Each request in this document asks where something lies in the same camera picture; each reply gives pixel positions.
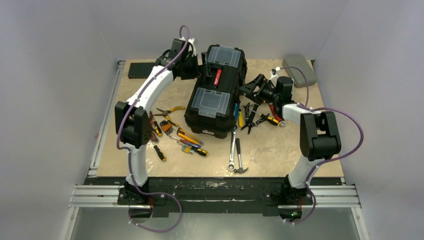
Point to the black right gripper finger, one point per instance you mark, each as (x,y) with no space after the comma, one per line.
(260,80)
(248,90)

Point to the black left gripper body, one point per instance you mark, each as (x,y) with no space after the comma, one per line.
(190,68)

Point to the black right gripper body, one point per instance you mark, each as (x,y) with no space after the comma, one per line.
(260,88)

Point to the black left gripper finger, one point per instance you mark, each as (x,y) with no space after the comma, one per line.
(206,72)
(198,57)

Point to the black plastic toolbox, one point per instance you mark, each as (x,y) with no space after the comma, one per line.
(212,107)

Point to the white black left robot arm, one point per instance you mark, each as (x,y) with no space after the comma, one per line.
(132,120)

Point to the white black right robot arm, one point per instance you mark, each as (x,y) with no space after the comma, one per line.
(319,137)

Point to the black multi pliers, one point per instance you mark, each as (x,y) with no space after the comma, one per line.
(249,116)

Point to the grey plastic case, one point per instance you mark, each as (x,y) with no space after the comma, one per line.
(299,70)

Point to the yellow black pliers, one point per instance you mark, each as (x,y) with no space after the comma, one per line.
(165,113)

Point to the orange utility knife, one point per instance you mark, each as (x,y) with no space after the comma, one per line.
(188,137)

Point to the red blue small screwdriver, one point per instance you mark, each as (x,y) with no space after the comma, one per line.
(183,141)

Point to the black yellow phillips screwdriver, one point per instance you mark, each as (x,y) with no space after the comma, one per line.
(199,151)

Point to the silver ratchet wrench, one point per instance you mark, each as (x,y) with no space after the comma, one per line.
(231,164)

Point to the steel claw hammer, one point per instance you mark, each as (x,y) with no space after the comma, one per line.
(239,170)

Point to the short black yellow screwdriver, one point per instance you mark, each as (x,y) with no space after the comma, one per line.
(159,153)

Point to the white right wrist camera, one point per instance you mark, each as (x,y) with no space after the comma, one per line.
(274,75)

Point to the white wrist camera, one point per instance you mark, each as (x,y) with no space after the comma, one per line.
(274,75)
(192,47)

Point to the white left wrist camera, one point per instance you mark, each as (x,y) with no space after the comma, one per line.
(192,47)

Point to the yellow handled screwdriver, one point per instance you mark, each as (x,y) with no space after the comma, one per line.
(240,119)

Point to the red handled adjustable wrench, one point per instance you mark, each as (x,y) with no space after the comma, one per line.
(281,121)

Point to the black network switch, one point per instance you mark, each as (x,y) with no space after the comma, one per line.
(140,70)

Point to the red black wire stripper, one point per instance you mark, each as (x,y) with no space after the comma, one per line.
(153,137)

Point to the aluminium frame rail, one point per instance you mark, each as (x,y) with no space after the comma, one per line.
(97,191)

